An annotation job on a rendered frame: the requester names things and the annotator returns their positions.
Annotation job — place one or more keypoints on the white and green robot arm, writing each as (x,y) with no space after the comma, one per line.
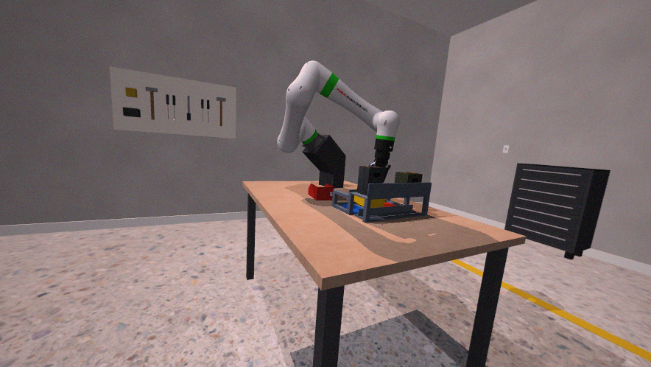
(314,77)

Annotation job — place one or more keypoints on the yellow bin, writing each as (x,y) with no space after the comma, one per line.
(374,203)

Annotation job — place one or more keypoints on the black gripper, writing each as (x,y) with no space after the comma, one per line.
(379,162)

